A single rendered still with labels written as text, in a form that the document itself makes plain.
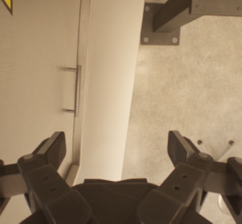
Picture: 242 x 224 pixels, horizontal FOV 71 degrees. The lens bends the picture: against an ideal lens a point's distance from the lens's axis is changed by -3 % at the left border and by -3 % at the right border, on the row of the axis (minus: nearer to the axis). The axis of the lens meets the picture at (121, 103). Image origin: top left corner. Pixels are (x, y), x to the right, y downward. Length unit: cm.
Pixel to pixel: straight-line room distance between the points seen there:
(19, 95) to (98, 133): 44
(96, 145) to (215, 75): 121
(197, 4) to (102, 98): 40
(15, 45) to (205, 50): 144
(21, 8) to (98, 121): 47
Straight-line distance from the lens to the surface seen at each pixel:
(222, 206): 157
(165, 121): 156
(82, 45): 59
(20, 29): 28
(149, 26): 143
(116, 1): 63
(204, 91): 160
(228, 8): 58
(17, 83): 27
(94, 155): 72
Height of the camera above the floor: 141
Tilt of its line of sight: 75 degrees down
